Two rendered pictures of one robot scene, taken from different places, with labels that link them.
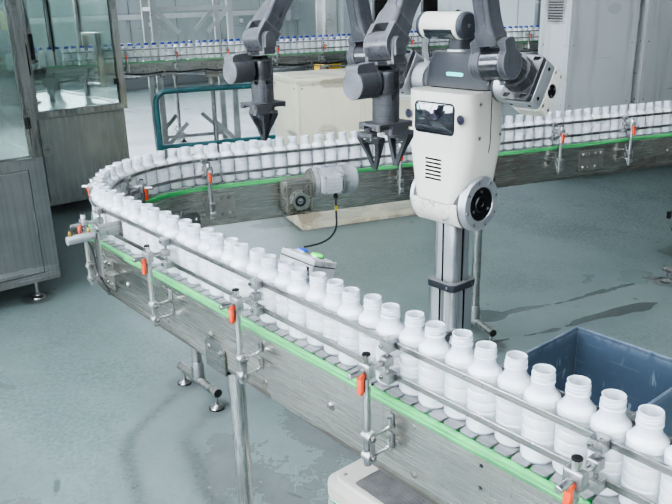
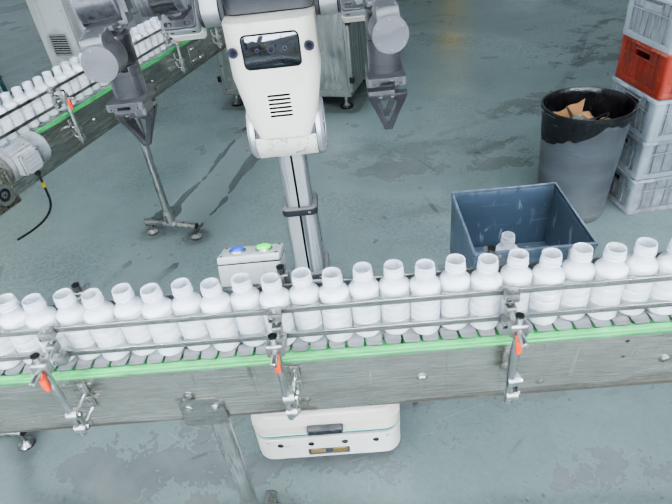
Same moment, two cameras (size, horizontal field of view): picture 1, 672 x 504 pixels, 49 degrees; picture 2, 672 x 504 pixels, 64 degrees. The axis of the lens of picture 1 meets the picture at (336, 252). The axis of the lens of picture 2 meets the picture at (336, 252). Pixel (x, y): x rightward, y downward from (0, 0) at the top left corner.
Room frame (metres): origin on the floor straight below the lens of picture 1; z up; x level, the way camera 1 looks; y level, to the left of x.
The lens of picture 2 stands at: (1.02, 0.67, 1.81)
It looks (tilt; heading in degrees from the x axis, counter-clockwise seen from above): 37 degrees down; 313
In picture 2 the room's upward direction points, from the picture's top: 7 degrees counter-clockwise
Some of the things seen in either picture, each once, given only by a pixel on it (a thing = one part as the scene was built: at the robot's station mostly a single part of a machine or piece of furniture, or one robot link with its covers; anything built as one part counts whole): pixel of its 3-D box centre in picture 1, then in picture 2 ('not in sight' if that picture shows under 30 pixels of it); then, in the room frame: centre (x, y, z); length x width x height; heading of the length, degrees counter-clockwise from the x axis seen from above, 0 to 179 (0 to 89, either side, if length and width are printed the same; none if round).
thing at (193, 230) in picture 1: (196, 253); (104, 324); (1.94, 0.39, 1.08); 0.06 x 0.06 x 0.17
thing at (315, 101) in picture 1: (348, 144); not in sight; (6.11, -0.13, 0.59); 1.10 x 0.62 x 1.18; 112
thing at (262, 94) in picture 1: (262, 94); (128, 83); (1.92, 0.18, 1.51); 0.10 x 0.07 x 0.07; 130
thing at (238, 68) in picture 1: (248, 57); (103, 34); (1.90, 0.20, 1.61); 0.12 x 0.09 x 0.12; 132
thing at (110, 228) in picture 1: (102, 261); not in sight; (2.26, 0.75, 0.96); 0.23 x 0.10 x 0.27; 130
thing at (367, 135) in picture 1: (379, 147); (386, 101); (1.56, -0.10, 1.44); 0.07 x 0.07 x 0.09; 39
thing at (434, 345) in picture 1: (434, 364); (546, 286); (1.26, -0.18, 1.08); 0.06 x 0.06 x 0.17
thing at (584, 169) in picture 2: not in sight; (577, 158); (1.77, -2.16, 0.32); 0.45 x 0.45 x 0.64
